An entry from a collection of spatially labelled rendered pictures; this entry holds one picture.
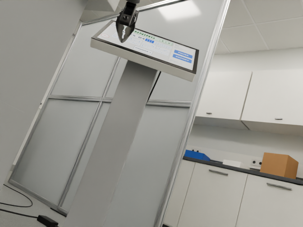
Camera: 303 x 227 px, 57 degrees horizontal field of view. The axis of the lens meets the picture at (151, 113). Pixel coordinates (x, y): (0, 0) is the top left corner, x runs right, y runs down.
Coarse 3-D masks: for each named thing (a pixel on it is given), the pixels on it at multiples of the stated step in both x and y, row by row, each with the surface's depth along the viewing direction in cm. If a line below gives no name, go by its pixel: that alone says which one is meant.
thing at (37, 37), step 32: (0, 0) 40; (32, 0) 45; (64, 0) 51; (96, 0) 58; (0, 32) 41; (32, 32) 46; (64, 32) 53; (0, 64) 42; (32, 64) 48; (0, 96) 43; (32, 96) 49; (0, 128) 44; (0, 160) 46
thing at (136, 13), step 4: (128, 0) 121; (132, 0) 120; (136, 0) 121; (136, 4) 128; (120, 12) 125; (136, 12) 128; (120, 16) 126; (136, 16) 128; (132, 20) 126; (136, 20) 132
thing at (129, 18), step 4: (128, 4) 122; (132, 4) 123; (124, 8) 121; (128, 8) 122; (132, 8) 122; (124, 12) 121; (128, 12) 121; (132, 12) 121; (124, 16) 119; (128, 16) 120; (132, 16) 121; (120, 20) 119; (124, 20) 119; (128, 20) 119; (124, 24) 120; (128, 24) 119
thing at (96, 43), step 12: (108, 24) 148; (96, 36) 132; (96, 48) 132; (108, 48) 131; (120, 48) 130; (192, 48) 154; (132, 60) 132; (144, 60) 131; (156, 60) 130; (168, 72) 132; (180, 72) 131; (192, 72) 130
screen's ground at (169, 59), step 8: (104, 32) 138; (112, 32) 141; (144, 32) 153; (112, 40) 133; (144, 48) 136; (176, 48) 148; (184, 48) 151; (152, 56) 131; (160, 56) 134; (168, 56) 136; (184, 56) 142; (176, 64) 132; (184, 64) 134; (192, 64) 137
